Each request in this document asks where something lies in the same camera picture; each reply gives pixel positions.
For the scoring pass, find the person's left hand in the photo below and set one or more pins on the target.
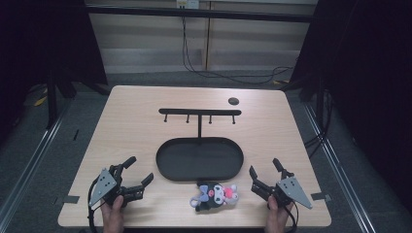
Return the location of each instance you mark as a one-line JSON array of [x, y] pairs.
[[112, 212]]

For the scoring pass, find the black metal stand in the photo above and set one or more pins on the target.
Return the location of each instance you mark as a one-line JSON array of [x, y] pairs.
[[51, 100]]

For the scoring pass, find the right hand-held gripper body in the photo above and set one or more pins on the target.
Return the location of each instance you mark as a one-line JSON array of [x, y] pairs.
[[291, 191]]

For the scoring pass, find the person's right hand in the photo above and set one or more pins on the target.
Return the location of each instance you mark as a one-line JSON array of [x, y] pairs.
[[275, 213]]

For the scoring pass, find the metal floor rail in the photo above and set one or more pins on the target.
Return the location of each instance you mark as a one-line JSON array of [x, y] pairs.
[[30, 165], [340, 168]]

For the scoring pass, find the black hook rack with tray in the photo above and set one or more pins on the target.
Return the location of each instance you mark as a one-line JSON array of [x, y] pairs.
[[199, 160]]

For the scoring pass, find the white wall power outlet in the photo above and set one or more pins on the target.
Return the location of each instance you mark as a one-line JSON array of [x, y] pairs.
[[188, 3]]

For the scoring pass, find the yellow floor tape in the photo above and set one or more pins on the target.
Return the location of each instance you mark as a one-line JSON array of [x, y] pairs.
[[40, 101], [280, 82]]

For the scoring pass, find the black horizontal frame bar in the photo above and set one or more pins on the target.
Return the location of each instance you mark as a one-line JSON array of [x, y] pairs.
[[145, 11]]

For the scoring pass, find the black tape piece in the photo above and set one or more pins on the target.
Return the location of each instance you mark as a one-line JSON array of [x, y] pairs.
[[71, 199], [320, 196]]

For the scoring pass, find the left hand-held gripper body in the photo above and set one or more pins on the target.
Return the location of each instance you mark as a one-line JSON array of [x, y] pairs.
[[104, 186]]

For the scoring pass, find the black curtain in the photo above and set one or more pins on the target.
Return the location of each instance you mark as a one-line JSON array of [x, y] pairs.
[[366, 81], [39, 39]]

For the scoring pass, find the black round table grommet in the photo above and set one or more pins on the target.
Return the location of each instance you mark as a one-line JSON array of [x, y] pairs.
[[233, 101]]

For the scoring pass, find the small black tape strip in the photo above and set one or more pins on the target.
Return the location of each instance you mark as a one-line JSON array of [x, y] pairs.
[[76, 134]]

